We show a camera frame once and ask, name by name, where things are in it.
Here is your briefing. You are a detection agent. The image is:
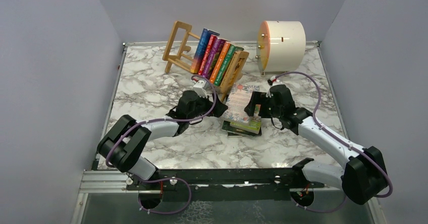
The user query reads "purple 117-storey treehouse book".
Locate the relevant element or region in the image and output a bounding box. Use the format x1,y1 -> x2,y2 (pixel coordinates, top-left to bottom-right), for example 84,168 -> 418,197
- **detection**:
202,37 -> 227,79

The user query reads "orange Huckleberry Finn book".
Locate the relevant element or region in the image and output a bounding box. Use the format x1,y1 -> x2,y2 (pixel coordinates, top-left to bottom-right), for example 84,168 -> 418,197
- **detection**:
228,50 -> 246,85

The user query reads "white cylindrical drum box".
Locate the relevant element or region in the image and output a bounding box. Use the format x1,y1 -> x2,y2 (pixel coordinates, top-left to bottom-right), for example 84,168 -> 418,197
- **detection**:
255,21 -> 306,76

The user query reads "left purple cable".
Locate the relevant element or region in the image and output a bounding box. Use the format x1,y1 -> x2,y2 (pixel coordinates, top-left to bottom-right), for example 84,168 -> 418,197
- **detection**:
105,75 -> 218,215

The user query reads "lime green 65-storey treehouse book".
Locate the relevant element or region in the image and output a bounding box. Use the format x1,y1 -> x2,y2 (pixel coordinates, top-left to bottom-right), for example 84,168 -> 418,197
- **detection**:
230,104 -> 261,135

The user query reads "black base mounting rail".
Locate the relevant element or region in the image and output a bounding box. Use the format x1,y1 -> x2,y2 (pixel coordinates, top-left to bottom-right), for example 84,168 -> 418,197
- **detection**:
126,167 -> 324,202

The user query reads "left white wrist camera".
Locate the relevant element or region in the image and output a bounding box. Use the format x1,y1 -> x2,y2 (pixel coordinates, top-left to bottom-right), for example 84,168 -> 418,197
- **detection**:
192,79 -> 209,98

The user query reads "blue sunset cover book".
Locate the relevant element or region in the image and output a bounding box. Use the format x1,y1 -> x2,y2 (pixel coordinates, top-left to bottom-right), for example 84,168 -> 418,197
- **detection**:
190,28 -> 220,74

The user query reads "green 104-storey treehouse book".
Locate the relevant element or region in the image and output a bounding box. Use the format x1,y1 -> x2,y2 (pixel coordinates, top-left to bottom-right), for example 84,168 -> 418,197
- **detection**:
214,44 -> 244,86

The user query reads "red 13-storey treehouse book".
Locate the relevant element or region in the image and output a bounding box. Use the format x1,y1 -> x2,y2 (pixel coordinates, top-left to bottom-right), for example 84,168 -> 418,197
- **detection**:
198,34 -> 218,75

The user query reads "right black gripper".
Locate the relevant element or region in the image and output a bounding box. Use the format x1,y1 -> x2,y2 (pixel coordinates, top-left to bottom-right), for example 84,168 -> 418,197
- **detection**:
244,91 -> 283,119

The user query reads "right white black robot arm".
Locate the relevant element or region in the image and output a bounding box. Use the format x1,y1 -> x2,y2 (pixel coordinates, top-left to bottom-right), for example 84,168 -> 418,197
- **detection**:
244,84 -> 393,205

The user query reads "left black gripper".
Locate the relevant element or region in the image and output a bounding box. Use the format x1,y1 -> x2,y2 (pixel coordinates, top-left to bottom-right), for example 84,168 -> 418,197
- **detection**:
187,90 -> 227,121

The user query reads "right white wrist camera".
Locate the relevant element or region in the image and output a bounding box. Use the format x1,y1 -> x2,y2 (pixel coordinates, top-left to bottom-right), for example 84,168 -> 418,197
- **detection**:
267,76 -> 283,87

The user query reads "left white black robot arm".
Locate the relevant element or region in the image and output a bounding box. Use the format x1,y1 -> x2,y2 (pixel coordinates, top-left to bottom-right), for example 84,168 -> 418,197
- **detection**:
97,90 -> 228,189

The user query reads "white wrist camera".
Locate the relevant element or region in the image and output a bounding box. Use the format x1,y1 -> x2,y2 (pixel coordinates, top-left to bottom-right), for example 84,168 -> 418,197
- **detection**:
267,76 -> 283,87
192,79 -> 209,98

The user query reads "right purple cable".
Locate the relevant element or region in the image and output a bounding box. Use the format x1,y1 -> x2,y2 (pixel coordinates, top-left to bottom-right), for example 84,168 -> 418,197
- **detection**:
267,71 -> 394,214

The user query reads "purple cable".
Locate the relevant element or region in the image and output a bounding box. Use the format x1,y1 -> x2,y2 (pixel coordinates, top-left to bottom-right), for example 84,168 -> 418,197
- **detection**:
267,71 -> 394,214
105,75 -> 218,215

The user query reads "orange 78-storey treehouse book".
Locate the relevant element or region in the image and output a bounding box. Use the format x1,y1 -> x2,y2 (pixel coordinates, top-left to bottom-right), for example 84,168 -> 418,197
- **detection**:
210,41 -> 231,84

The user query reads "aluminium table frame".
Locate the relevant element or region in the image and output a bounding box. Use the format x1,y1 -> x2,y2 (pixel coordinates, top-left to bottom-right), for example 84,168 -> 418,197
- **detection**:
72,42 -> 386,223

